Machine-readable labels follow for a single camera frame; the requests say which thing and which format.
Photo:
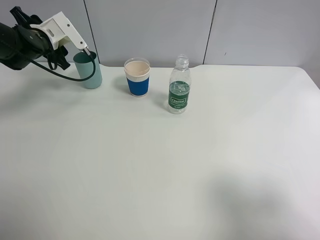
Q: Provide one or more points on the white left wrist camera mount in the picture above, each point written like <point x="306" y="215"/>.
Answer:
<point x="61" y="31"/>

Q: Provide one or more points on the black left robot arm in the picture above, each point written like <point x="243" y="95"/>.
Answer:
<point x="21" y="44"/>

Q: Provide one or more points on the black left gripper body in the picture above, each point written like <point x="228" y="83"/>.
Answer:
<point x="37" y="43"/>

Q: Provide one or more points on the blue sleeved paper cup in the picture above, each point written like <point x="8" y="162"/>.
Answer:
<point x="137" y="71"/>

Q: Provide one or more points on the teal plastic cup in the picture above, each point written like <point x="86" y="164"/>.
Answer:
<point x="85" y="68"/>

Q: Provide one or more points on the clear bottle green label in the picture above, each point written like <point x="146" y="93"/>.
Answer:
<point x="179" y="85"/>

